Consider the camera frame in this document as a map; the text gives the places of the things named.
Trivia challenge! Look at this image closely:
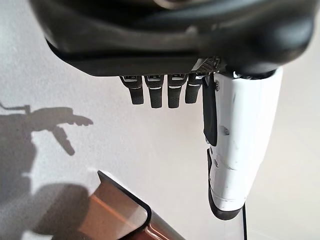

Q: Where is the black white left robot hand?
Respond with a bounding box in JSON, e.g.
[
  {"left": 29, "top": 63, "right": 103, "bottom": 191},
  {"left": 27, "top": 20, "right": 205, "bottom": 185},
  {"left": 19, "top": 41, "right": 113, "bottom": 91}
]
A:
[{"left": 27, "top": 0, "right": 316, "bottom": 221}]

